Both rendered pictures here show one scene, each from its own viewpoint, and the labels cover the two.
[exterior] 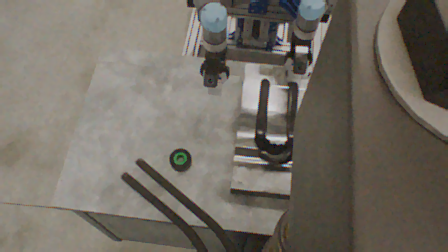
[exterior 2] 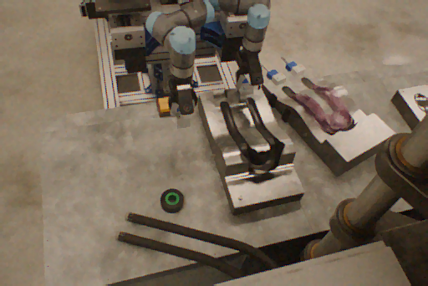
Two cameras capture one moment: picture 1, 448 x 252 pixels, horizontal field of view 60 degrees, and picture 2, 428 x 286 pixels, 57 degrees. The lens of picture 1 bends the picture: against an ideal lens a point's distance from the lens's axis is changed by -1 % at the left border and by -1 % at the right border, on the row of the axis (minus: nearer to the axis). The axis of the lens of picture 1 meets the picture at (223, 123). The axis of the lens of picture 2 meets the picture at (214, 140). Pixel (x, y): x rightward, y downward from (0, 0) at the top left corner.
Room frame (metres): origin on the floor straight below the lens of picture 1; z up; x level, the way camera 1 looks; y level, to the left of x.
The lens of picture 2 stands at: (-0.06, 0.35, 2.06)
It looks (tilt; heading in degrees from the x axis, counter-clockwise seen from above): 54 degrees down; 331
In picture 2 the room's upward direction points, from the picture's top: 8 degrees clockwise
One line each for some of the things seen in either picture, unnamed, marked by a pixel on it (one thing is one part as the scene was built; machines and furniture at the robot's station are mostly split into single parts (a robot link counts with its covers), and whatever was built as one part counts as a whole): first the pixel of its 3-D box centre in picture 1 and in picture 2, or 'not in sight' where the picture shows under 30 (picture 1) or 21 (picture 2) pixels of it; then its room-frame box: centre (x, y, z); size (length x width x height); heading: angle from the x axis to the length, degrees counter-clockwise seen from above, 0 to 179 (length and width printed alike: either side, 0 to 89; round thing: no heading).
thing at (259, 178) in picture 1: (273, 126); (247, 140); (0.64, -0.18, 0.87); 0.50 x 0.26 x 0.14; 173
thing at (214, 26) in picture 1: (214, 23); (181, 47); (0.80, 0.03, 1.25); 0.09 x 0.08 x 0.11; 17
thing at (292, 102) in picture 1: (278, 116); (251, 129); (0.65, -0.20, 0.92); 0.35 x 0.16 x 0.09; 173
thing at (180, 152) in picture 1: (180, 160); (172, 201); (0.52, 0.16, 0.82); 0.08 x 0.08 x 0.04
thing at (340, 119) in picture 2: not in sight; (324, 104); (0.68, -0.54, 0.90); 0.26 x 0.18 x 0.08; 10
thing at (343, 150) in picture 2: not in sight; (323, 110); (0.68, -0.55, 0.86); 0.50 x 0.26 x 0.11; 10
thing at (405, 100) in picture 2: not in sight; (420, 109); (0.56, -0.98, 0.84); 0.20 x 0.15 x 0.07; 173
